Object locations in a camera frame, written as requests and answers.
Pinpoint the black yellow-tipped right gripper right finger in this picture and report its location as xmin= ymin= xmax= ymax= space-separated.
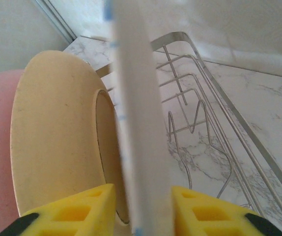
xmin=170 ymin=185 xmax=282 ymax=236

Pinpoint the black yellow-tipped right gripper left finger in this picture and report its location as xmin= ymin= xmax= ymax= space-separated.
xmin=0 ymin=183 xmax=117 ymax=236

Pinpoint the orange plate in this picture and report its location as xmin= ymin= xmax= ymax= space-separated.
xmin=10 ymin=50 xmax=132 ymax=226

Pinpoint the white blue-speckled plate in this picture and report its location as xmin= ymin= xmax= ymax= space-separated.
xmin=104 ymin=0 xmax=175 ymax=236

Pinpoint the metal wire dish rack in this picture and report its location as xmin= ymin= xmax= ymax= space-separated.
xmin=95 ymin=31 xmax=282 ymax=222

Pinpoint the aluminium left frame post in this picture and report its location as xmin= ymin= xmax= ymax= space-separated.
xmin=35 ymin=0 xmax=77 ymax=44

